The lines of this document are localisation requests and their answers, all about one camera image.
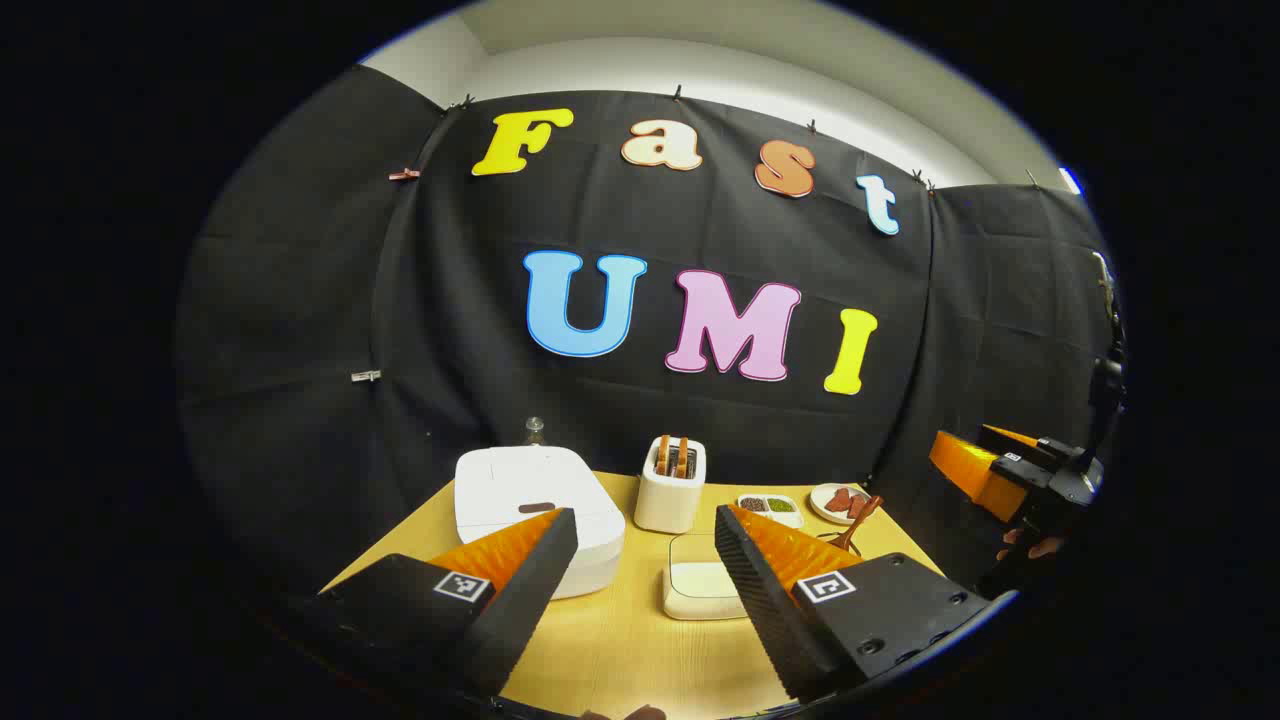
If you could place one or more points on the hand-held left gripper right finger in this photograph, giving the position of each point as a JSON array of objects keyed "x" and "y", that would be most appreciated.
[{"x": 760, "y": 590}]

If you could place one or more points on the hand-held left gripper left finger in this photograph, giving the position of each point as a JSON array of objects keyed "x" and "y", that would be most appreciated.
[{"x": 530, "y": 590}]

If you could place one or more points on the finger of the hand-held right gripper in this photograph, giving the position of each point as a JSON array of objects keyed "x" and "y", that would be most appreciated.
[
  {"x": 1010, "y": 440},
  {"x": 970, "y": 470}
]

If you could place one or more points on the white rice box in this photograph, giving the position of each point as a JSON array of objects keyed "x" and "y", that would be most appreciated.
[{"x": 695, "y": 580}]

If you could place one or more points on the white rice cooker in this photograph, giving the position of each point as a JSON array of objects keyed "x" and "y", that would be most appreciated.
[{"x": 520, "y": 485}]

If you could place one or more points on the brown wooden spoon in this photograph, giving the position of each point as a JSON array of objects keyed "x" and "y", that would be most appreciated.
[{"x": 858, "y": 522}]

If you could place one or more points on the white divided grain dish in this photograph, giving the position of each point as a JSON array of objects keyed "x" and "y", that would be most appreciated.
[{"x": 770, "y": 508}]

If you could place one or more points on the white round plate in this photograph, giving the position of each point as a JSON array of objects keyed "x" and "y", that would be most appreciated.
[{"x": 820, "y": 505}]

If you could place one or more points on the red meat slice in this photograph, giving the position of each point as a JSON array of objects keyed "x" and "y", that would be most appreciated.
[
  {"x": 837, "y": 500},
  {"x": 856, "y": 508}
]

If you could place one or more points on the white toaster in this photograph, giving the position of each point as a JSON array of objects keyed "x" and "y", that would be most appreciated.
[{"x": 668, "y": 505}]

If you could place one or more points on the toasted bread slice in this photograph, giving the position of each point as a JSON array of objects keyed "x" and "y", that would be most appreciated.
[
  {"x": 682, "y": 457},
  {"x": 662, "y": 455}
]

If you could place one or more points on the small glass bottle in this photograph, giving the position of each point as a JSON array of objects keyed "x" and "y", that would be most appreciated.
[{"x": 534, "y": 432}]

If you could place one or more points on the black backdrop cloth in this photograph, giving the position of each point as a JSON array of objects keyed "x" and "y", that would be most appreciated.
[{"x": 450, "y": 330}]

